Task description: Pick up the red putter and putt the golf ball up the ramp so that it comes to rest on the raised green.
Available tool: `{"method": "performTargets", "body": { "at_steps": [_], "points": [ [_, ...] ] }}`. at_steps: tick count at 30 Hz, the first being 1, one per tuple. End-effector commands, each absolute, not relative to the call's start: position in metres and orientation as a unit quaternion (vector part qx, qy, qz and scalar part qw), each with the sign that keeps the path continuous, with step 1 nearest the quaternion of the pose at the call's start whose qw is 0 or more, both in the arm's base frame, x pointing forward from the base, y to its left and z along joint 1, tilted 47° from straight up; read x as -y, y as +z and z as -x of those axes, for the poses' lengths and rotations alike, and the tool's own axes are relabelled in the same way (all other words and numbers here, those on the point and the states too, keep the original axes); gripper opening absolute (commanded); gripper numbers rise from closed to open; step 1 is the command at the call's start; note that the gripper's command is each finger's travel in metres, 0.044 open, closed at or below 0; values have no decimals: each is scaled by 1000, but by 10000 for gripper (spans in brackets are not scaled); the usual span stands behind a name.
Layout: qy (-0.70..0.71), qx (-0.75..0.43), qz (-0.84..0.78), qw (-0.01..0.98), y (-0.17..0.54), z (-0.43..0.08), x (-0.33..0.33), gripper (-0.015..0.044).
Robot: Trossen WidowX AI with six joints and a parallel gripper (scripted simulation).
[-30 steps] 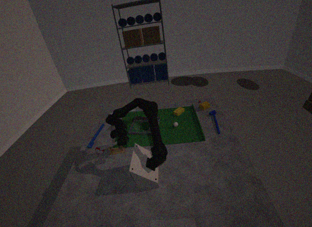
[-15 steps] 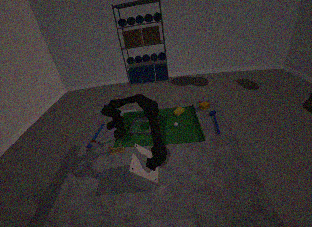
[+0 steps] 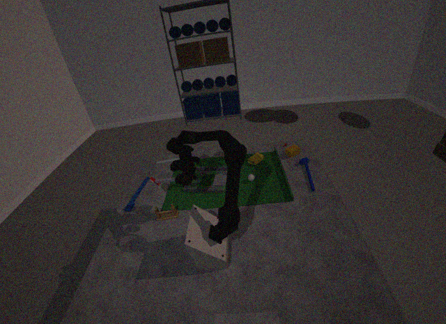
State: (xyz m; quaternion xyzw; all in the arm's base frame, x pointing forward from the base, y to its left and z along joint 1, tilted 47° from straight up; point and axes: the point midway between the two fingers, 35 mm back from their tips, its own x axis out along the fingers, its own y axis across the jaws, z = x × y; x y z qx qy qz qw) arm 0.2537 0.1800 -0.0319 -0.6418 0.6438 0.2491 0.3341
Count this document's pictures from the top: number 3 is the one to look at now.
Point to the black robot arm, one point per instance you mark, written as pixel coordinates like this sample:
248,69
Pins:
234,155

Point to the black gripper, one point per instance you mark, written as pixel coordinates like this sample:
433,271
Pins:
188,171

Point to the green putting mat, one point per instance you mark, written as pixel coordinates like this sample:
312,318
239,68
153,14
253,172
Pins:
267,187

